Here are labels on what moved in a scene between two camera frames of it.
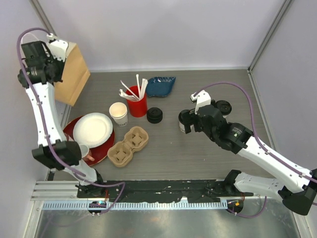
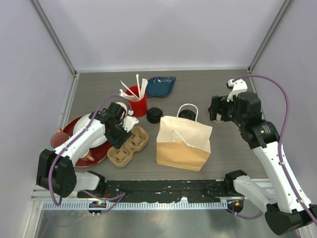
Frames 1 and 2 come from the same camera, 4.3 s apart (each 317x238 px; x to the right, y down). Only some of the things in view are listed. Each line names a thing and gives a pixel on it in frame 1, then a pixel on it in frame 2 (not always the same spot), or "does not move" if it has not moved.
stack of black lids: (154, 115) does not move
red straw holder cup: (137, 108) does not move
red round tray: (99, 153) does not move
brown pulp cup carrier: (120, 154) does not move
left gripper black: (57, 78) → (117, 143)
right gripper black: (197, 128) → (219, 102)
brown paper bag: (75, 74) → (183, 143)
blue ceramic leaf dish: (159, 86) does not move
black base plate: (176, 191) does not move
